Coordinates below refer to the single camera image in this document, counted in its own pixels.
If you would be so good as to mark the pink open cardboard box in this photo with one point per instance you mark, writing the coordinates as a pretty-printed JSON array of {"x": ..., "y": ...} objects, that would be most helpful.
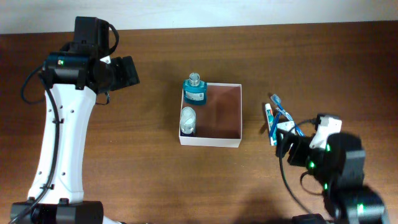
[{"x": 219, "y": 122}]

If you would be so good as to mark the teal mouthwash bottle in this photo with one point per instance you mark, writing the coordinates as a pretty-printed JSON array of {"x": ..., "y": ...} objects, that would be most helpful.
[{"x": 194, "y": 90}]

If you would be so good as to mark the white green toothpaste tube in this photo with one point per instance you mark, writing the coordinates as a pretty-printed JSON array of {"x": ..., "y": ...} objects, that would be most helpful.
[{"x": 270, "y": 120}]

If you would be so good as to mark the blue toothbrush with clear cap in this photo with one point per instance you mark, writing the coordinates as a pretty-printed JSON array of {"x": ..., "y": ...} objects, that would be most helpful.
[{"x": 277, "y": 101}]

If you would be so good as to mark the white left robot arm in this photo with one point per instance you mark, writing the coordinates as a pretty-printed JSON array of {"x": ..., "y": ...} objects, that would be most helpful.
[{"x": 56, "y": 194}]

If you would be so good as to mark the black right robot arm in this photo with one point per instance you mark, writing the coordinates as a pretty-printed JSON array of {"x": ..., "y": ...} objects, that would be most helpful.
[{"x": 336, "y": 161}]

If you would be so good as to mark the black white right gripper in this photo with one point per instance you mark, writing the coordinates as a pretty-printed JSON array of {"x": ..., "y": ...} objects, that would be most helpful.
[{"x": 301, "y": 144}]

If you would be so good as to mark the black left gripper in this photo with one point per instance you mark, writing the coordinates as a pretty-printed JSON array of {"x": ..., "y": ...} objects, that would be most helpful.
[{"x": 124, "y": 78}]

